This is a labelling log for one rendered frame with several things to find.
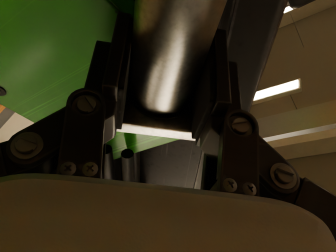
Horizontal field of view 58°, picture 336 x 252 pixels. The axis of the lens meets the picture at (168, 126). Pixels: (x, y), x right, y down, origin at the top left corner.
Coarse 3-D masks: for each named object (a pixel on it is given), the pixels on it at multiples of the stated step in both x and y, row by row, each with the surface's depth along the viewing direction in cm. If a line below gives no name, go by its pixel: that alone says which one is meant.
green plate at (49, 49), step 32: (0, 0) 13; (32, 0) 13; (64, 0) 13; (96, 0) 13; (128, 0) 16; (0, 32) 14; (32, 32) 14; (64, 32) 14; (96, 32) 14; (0, 64) 16; (32, 64) 16; (64, 64) 16; (0, 96) 19; (32, 96) 19; (64, 96) 18
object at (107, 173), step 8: (128, 152) 23; (136, 152) 24; (112, 160) 24; (120, 160) 26; (128, 160) 22; (136, 160) 25; (104, 168) 24; (112, 168) 24; (120, 168) 27; (128, 168) 23; (136, 168) 26; (104, 176) 25; (112, 176) 25; (120, 176) 28; (128, 176) 24; (136, 176) 27
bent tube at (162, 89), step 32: (160, 0) 9; (192, 0) 9; (224, 0) 9; (160, 32) 10; (192, 32) 10; (160, 64) 11; (192, 64) 11; (128, 96) 14; (160, 96) 12; (128, 128) 13; (160, 128) 13
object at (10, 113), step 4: (0, 104) 504; (0, 108) 503; (4, 108) 515; (0, 112) 508; (4, 112) 513; (8, 112) 519; (12, 112) 524; (0, 116) 507; (4, 116) 512; (8, 116) 517; (0, 120) 506; (4, 120) 511; (0, 124) 505
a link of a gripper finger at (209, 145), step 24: (216, 48) 12; (216, 72) 11; (192, 96) 14; (216, 96) 10; (192, 120) 13; (216, 120) 11; (216, 144) 11; (264, 144) 11; (264, 168) 10; (288, 168) 10; (288, 192) 10
